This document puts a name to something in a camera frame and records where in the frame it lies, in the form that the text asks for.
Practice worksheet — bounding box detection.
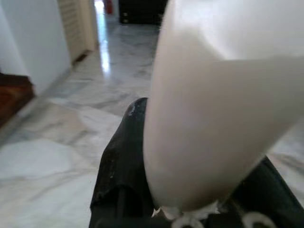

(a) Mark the dark wooden cabinet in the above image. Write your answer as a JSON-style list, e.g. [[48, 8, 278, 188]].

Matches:
[[118, 0, 167, 25]]

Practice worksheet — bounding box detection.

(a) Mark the cream louvered door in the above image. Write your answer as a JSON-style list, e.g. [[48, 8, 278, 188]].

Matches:
[[58, 0, 99, 63]]

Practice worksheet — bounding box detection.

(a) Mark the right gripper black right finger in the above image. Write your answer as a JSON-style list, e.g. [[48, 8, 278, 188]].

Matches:
[[209, 155, 304, 228]]

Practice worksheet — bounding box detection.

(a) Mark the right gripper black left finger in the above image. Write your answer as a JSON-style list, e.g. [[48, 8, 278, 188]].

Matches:
[[89, 97, 167, 228]]

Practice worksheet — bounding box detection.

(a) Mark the cream plastic long-handled dustpan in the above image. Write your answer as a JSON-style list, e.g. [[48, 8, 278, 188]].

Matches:
[[143, 0, 304, 213]]

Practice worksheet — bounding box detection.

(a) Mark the dark brown wooden floor piece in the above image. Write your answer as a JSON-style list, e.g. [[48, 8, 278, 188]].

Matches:
[[0, 72, 36, 129]]

